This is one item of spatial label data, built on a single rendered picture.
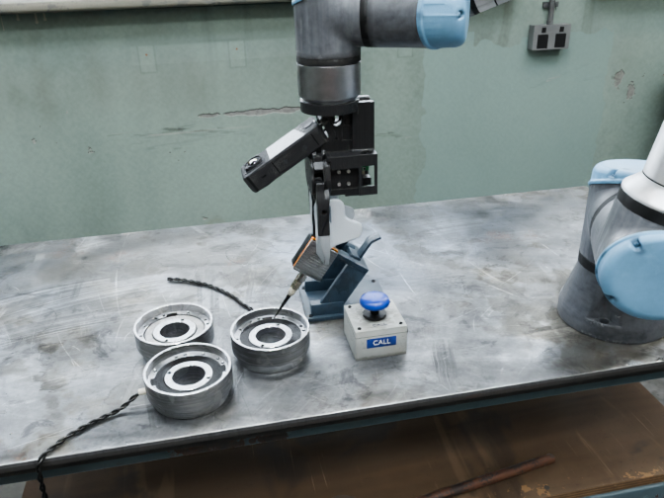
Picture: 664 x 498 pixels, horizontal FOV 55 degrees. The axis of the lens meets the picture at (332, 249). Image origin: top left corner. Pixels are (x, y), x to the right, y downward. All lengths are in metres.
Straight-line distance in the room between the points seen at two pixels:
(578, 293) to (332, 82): 0.46
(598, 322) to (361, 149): 0.40
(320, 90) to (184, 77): 1.64
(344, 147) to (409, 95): 1.72
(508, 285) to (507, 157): 1.71
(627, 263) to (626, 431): 0.51
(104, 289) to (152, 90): 1.36
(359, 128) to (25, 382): 0.53
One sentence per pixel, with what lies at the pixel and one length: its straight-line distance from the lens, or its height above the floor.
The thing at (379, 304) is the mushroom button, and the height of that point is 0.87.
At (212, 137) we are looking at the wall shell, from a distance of 2.41.
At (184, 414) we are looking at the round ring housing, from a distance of 0.79.
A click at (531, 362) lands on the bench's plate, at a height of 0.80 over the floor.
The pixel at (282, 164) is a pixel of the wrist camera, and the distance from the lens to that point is 0.78.
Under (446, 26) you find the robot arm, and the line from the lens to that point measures 0.71.
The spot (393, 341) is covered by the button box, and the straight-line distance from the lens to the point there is 0.86.
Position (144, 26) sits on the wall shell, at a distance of 2.34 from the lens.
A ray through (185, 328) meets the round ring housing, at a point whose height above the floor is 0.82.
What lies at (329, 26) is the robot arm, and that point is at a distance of 0.73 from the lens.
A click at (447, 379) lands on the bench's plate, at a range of 0.83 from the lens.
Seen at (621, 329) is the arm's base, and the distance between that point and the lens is 0.95.
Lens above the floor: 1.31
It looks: 26 degrees down
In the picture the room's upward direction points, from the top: 2 degrees counter-clockwise
